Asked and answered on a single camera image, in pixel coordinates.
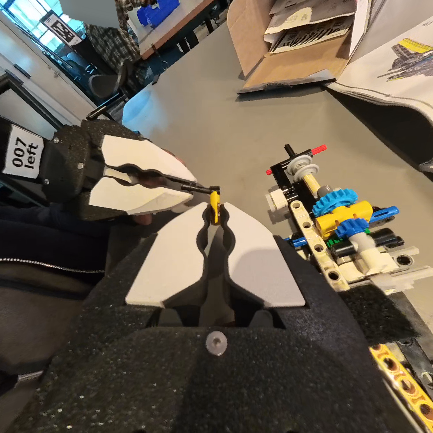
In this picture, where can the white paper bag yellow circle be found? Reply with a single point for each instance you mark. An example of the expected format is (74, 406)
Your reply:
(291, 20)

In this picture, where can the black striped sheet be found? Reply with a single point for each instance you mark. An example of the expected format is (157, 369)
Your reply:
(311, 35)

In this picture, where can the lego instruction booklet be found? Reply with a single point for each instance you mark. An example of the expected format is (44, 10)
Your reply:
(389, 77)

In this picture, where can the person's left hand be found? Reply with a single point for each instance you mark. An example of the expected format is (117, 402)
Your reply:
(142, 220)

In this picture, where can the brown-edged grey table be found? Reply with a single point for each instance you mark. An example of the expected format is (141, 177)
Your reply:
(176, 30)

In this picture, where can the yellow and black lego beams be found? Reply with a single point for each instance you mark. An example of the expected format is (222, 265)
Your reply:
(399, 379)

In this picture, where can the black lego pin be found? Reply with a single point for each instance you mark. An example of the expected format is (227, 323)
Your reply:
(196, 188)

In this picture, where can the fiducial marker sign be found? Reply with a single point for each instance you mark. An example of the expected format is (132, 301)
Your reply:
(62, 28)

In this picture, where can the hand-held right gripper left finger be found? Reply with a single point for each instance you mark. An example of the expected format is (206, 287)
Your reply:
(169, 267)

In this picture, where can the cardboard lego box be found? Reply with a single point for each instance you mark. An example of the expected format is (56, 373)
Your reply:
(250, 30)

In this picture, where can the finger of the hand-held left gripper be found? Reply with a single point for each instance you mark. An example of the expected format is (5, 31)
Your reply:
(142, 152)
(142, 199)

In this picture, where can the person's dark jacket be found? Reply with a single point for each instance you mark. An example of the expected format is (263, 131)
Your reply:
(40, 236)

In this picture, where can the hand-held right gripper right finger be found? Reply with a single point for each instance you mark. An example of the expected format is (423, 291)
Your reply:
(260, 267)

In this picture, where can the person's trousers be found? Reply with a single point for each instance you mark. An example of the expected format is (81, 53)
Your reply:
(33, 321)

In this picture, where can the grey chair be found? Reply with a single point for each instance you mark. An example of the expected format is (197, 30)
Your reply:
(105, 84)

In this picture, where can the partly built lego model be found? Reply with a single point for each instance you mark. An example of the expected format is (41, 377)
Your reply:
(341, 220)

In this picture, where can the small yellow lego piece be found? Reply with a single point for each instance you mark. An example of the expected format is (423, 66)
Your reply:
(214, 206)

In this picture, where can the blue storage bin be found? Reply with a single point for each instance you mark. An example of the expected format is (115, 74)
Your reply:
(159, 12)

